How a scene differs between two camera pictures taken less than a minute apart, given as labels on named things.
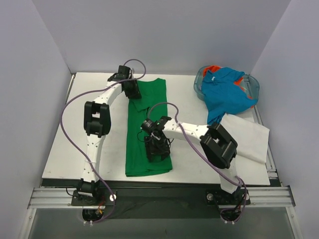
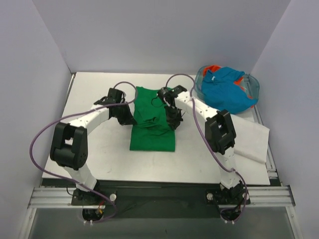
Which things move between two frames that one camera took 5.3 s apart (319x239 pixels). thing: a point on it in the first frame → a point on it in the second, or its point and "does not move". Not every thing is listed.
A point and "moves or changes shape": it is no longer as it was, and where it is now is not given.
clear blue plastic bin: [249, 83] does not move
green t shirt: [152, 105] moves or changes shape
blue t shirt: [222, 95] does not move
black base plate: [162, 199] does not move
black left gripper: [133, 92] → [125, 115]
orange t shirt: [238, 82] does not move
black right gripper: [158, 151] → [173, 116]
